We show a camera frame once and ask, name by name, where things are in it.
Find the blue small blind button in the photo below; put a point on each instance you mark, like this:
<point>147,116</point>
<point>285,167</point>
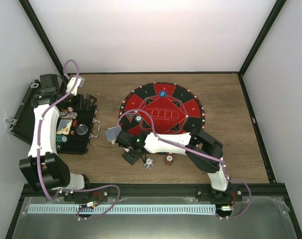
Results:
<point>162,94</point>

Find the mixed chips in case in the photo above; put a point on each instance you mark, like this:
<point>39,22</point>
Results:
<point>68,113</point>

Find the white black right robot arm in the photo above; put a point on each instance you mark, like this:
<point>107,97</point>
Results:
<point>204,151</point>

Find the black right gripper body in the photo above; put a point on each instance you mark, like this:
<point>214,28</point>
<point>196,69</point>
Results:
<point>133,159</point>

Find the white blue chip stack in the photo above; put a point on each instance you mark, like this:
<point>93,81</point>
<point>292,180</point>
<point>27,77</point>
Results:
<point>148,163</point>

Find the black poker set case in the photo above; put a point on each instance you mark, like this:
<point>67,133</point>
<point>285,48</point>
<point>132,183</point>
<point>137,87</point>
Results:
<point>74,125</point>

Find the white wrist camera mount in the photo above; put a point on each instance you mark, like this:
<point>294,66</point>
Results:
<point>74,84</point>

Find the light blue slotted rail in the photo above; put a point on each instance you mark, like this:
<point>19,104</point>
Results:
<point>128,209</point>

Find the blue green poker chip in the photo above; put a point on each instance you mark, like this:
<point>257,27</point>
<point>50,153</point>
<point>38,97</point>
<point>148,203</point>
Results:
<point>138,118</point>

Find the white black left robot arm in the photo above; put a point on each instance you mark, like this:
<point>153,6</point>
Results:
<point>43,168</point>

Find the teal chip in case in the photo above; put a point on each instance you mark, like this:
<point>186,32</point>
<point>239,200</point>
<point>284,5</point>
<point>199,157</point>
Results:
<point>61,138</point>

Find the round red black poker mat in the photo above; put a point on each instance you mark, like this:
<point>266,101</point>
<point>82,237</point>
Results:
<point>179,112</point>

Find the black dealer button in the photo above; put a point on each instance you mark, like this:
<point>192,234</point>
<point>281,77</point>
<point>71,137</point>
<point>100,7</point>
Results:
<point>82,129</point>

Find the playing card deck box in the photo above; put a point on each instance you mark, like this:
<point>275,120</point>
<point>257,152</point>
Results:
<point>111,133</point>

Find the card deck in case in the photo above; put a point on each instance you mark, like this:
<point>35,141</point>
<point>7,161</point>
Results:
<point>64,127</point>

